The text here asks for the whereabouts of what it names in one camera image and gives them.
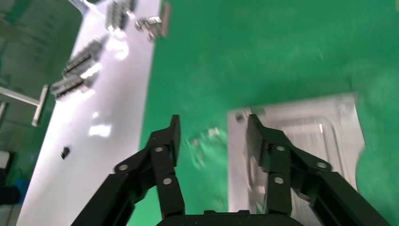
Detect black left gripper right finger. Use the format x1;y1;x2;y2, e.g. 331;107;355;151
247;113;392;226

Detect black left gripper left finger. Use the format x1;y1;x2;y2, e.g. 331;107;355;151
71;114;185;226

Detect metal bracket with curved cutout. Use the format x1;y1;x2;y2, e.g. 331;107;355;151
227;93;366;216

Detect white board sheet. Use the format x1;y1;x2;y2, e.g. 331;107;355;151
16;0;163;226

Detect green table cloth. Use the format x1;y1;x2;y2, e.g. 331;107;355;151
126;0;399;226

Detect silver binder clip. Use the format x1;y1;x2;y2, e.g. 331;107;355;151
135;1;171;43

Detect grey metal frame bar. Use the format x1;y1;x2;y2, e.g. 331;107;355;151
0;84;50;127

